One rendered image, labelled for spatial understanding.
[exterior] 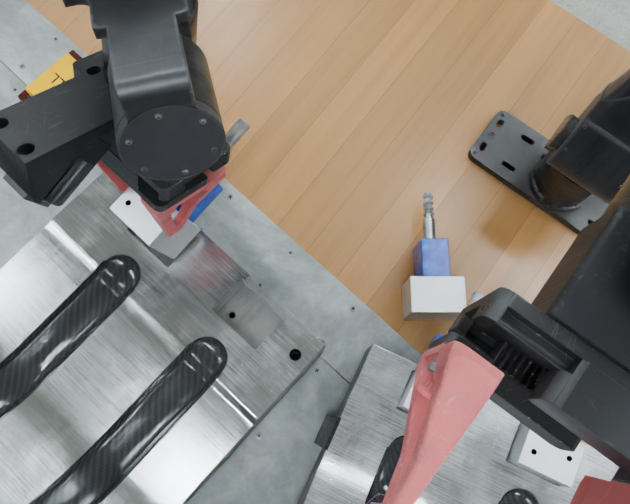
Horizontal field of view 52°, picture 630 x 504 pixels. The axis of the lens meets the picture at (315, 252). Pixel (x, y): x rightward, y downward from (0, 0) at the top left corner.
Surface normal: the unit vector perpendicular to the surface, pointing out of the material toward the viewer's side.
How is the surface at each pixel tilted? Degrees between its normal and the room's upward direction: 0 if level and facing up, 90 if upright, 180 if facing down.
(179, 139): 73
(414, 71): 0
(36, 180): 83
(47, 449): 20
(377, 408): 0
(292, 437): 0
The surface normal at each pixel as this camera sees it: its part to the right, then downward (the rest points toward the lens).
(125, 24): -0.04, -0.52
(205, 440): 0.00, -0.22
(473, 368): -0.20, 0.07
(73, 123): 0.19, -0.57
